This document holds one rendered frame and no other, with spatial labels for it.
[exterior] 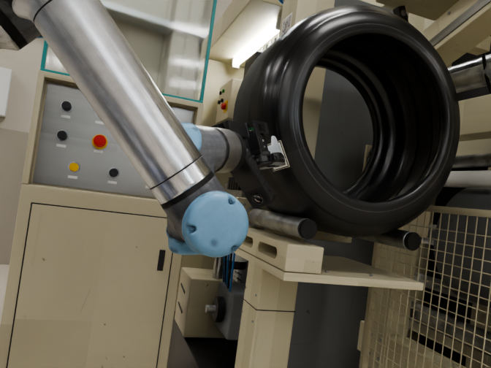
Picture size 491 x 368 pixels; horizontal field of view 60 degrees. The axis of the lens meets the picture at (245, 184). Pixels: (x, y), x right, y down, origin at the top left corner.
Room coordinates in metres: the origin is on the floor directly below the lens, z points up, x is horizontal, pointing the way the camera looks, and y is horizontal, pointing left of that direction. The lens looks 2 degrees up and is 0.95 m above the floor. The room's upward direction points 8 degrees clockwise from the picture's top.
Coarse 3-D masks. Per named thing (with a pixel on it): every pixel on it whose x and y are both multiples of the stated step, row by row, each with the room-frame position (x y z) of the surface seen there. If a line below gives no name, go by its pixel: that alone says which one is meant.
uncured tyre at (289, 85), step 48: (288, 48) 0.91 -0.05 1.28; (336, 48) 1.20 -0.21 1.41; (384, 48) 1.15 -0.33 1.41; (432, 48) 1.00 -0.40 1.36; (240, 96) 1.04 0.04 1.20; (288, 96) 0.89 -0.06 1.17; (384, 96) 1.26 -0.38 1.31; (432, 96) 1.13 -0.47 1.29; (288, 144) 0.89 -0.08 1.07; (384, 144) 1.27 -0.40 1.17; (432, 144) 1.15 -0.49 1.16; (288, 192) 0.93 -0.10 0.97; (336, 192) 0.93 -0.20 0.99; (384, 192) 1.24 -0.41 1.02; (432, 192) 1.01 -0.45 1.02
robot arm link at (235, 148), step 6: (228, 132) 0.68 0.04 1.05; (228, 138) 0.67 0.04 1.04; (234, 138) 0.69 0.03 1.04; (234, 144) 0.68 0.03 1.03; (240, 144) 0.70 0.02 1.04; (234, 150) 0.68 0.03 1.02; (240, 150) 0.69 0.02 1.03; (234, 156) 0.68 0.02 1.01; (240, 156) 0.70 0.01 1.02; (228, 162) 0.67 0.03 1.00; (234, 162) 0.69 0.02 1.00; (222, 168) 0.68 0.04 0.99; (228, 168) 0.69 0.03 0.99; (234, 168) 0.71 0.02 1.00
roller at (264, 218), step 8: (248, 216) 1.22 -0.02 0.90; (256, 216) 1.16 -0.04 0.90; (264, 216) 1.11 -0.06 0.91; (272, 216) 1.06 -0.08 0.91; (280, 216) 1.03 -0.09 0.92; (288, 216) 0.99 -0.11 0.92; (296, 216) 0.97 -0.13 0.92; (256, 224) 1.19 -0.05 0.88; (264, 224) 1.11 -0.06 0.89; (272, 224) 1.05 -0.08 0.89; (280, 224) 1.00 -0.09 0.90; (288, 224) 0.96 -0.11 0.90; (296, 224) 0.92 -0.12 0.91; (304, 224) 0.91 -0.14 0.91; (312, 224) 0.91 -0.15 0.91; (288, 232) 0.97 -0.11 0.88; (296, 232) 0.92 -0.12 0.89; (304, 232) 0.91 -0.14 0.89; (312, 232) 0.92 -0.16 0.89
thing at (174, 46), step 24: (120, 0) 1.45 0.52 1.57; (144, 0) 1.47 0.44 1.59; (168, 0) 1.50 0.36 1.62; (192, 0) 1.52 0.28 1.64; (216, 0) 1.55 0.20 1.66; (120, 24) 1.45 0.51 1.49; (144, 24) 1.47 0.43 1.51; (168, 24) 1.50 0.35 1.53; (192, 24) 1.53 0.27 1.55; (48, 48) 1.38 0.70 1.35; (144, 48) 1.48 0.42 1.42; (168, 48) 1.50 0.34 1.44; (192, 48) 1.53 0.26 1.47; (168, 72) 1.51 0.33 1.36; (192, 72) 1.54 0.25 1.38; (192, 96) 1.54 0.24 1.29
